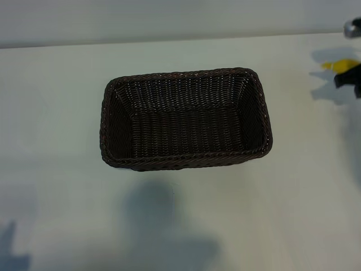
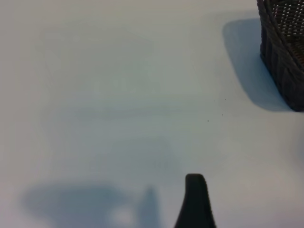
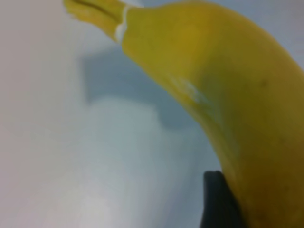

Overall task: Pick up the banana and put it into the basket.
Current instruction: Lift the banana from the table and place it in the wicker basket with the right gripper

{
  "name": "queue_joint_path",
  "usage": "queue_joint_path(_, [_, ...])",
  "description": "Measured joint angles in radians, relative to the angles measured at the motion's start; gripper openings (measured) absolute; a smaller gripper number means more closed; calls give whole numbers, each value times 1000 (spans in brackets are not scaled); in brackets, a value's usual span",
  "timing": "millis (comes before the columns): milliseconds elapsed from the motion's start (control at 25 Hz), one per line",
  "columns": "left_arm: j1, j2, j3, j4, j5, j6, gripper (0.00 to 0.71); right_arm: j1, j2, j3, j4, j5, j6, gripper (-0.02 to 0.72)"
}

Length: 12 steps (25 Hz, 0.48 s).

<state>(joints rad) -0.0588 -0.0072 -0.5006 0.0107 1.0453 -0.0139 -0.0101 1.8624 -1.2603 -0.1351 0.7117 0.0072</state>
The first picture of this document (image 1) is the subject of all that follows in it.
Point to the yellow banana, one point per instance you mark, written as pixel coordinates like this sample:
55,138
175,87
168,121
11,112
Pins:
342,65

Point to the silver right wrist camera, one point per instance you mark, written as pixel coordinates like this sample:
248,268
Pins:
353,28

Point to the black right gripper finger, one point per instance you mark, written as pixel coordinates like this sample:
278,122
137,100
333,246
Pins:
349,79

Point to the dark brown wicker basket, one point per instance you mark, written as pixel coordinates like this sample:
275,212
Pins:
186,121

